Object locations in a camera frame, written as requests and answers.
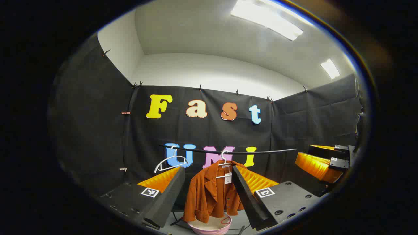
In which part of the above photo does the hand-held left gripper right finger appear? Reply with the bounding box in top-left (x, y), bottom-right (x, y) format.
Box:
top-left (231, 165), bottom-right (322, 231)

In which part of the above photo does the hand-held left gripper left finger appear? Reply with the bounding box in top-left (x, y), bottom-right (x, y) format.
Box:
top-left (97, 166), bottom-right (186, 229)

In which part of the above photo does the orange corduroy jacket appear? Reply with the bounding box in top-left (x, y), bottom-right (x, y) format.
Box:
top-left (182, 160), bottom-right (247, 224)

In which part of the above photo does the pink laundry hamper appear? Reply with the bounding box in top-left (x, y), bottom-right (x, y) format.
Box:
top-left (187, 214), bottom-right (232, 235)

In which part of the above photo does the white plastic hanger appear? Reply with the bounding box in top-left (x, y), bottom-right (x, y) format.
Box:
top-left (216, 150), bottom-right (234, 179)
top-left (154, 146), bottom-right (189, 173)

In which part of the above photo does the black clothes rack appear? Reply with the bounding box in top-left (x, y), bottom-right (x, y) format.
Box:
top-left (159, 144), bottom-right (297, 235)

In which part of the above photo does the small ceiling light panel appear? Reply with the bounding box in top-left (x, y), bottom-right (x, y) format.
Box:
top-left (320, 59), bottom-right (341, 80)

